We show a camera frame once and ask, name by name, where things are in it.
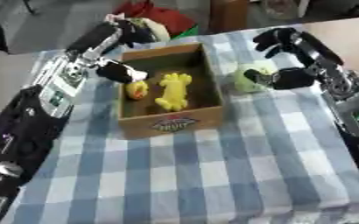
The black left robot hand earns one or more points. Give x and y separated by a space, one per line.
94 37

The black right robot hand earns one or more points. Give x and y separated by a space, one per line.
293 78

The pale green toy fruit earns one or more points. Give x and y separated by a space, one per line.
246 84

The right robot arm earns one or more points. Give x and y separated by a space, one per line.
353 108

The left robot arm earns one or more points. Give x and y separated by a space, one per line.
24 131

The tan cardboard box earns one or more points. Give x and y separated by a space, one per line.
172 124

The yellow orange toy fruit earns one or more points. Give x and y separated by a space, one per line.
137 90

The red bag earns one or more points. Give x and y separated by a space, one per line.
162 16

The brown wooden cabinet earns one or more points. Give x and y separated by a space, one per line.
229 14

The yellow soft toy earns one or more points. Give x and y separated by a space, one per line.
173 92

